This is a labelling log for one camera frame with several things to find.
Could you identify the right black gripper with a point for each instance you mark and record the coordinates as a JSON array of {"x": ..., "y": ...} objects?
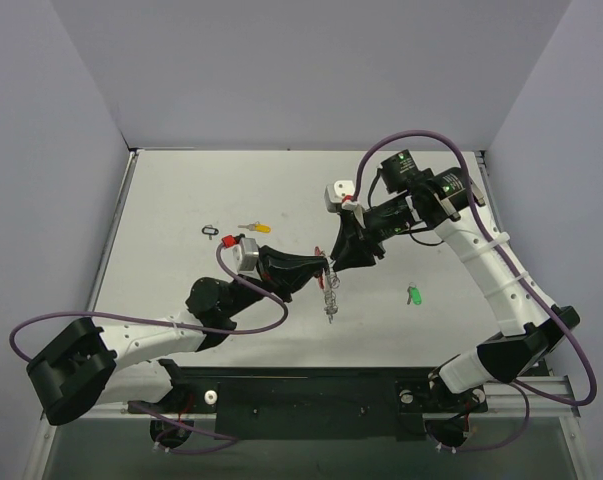
[{"x": 360, "y": 234}]

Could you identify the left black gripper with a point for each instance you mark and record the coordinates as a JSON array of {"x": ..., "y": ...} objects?
[{"x": 269, "y": 270}]

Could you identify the red-handled metal keyring holder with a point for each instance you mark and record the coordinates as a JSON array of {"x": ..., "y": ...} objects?
[{"x": 328, "y": 282}]

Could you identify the key with green tag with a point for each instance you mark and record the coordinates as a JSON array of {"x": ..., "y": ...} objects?
[{"x": 414, "y": 295}]

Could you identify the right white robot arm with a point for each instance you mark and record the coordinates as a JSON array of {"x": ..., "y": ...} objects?
[{"x": 530, "y": 323}]

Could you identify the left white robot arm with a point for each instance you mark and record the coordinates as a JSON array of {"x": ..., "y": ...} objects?
[{"x": 75, "y": 371}]

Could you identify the key with yellow tag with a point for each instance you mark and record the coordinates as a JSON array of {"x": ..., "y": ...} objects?
[{"x": 256, "y": 227}]

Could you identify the key with large black tag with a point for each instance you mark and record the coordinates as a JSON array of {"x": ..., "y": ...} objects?
[{"x": 210, "y": 231}]

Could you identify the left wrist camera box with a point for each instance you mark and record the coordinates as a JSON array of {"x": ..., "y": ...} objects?
[{"x": 245, "y": 253}]

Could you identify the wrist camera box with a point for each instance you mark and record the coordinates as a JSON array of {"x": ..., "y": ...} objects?
[
  {"x": 245, "y": 253},
  {"x": 339, "y": 196}
]

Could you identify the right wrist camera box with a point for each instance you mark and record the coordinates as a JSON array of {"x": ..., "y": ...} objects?
[{"x": 339, "y": 196}]

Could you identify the aluminium frame rail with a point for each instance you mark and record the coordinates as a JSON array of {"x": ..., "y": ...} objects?
[{"x": 548, "y": 395}]

